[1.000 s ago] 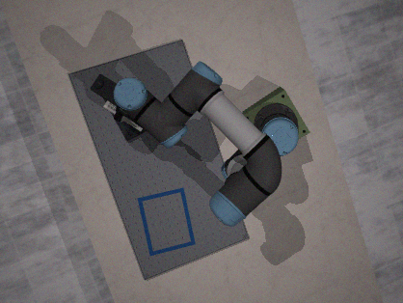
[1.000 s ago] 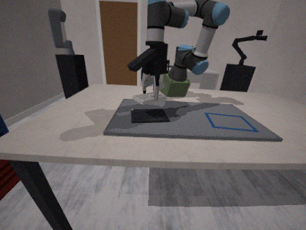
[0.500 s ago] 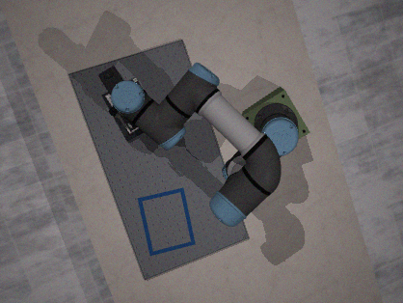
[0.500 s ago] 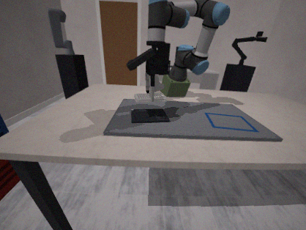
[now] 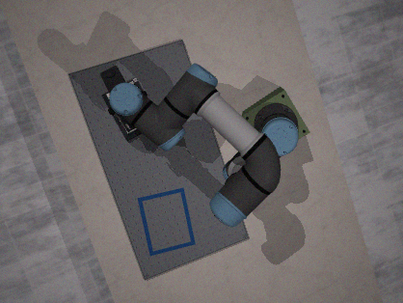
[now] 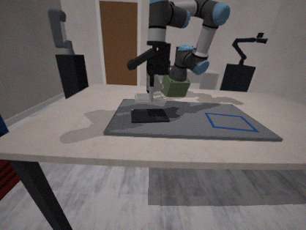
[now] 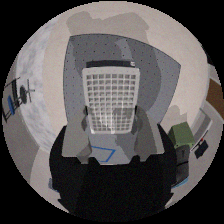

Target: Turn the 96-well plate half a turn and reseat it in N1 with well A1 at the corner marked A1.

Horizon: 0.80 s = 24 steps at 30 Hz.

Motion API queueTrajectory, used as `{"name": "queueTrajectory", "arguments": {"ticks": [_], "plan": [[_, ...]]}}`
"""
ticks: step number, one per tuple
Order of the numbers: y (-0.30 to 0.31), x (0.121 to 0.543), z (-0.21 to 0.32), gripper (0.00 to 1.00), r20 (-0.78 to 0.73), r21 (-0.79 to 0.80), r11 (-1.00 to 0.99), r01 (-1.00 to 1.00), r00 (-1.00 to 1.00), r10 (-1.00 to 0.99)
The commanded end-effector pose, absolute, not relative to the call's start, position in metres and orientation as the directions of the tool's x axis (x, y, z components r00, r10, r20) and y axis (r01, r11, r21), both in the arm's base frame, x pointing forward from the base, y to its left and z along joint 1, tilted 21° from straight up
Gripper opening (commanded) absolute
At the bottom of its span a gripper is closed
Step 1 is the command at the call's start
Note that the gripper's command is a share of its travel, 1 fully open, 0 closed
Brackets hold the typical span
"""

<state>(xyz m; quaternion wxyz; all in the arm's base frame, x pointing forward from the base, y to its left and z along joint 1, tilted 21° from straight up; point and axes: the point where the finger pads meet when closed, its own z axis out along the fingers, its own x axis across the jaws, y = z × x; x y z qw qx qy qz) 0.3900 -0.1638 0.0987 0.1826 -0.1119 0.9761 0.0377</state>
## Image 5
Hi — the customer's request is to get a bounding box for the blue tape outline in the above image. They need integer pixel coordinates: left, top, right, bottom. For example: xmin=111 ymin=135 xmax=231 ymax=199
xmin=138 ymin=188 xmax=196 ymax=256

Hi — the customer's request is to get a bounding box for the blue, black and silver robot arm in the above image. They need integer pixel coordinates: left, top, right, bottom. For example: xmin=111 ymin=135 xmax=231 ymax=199
xmin=100 ymin=63 xmax=299 ymax=227

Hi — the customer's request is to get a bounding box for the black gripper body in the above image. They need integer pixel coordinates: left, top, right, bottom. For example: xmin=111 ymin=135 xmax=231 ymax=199
xmin=116 ymin=113 xmax=136 ymax=132

